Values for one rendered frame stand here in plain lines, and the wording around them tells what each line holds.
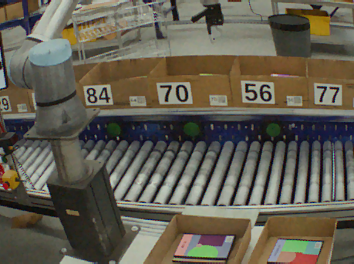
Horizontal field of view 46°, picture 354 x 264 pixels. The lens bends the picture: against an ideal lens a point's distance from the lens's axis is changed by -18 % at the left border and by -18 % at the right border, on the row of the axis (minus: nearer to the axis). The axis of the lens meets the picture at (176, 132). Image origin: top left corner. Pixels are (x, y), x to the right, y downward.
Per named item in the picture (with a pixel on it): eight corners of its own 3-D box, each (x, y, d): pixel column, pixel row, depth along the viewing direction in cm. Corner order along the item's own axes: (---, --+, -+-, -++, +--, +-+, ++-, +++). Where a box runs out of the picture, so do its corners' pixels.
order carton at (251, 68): (233, 109, 226) (228, 75, 218) (241, 84, 250) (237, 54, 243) (308, 110, 214) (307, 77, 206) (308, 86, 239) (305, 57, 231)
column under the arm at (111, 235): (115, 268, 155) (88, 197, 140) (59, 253, 165) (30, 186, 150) (141, 228, 177) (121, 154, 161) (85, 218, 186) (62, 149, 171)
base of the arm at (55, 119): (71, 134, 136) (65, 103, 132) (26, 135, 141) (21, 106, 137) (96, 109, 152) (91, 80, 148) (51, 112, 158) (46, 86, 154)
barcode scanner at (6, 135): (17, 157, 189) (9, 136, 185) (1, 158, 194) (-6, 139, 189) (23, 149, 195) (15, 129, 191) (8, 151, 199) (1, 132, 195)
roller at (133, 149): (96, 207, 201) (93, 198, 199) (133, 147, 245) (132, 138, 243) (106, 208, 200) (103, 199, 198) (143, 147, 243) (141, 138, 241)
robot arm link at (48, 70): (48, 106, 133) (40, 51, 126) (25, 99, 144) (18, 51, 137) (85, 87, 143) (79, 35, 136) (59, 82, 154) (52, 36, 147)
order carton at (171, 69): (152, 110, 237) (146, 77, 230) (169, 85, 262) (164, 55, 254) (233, 109, 226) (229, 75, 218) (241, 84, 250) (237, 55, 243)
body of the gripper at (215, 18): (223, 26, 217) (219, 5, 211) (205, 27, 219) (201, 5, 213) (224, 22, 223) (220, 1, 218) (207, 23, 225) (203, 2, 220)
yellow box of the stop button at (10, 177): (4, 190, 201) (-1, 177, 198) (11, 181, 209) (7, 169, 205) (23, 194, 197) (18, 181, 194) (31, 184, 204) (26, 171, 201)
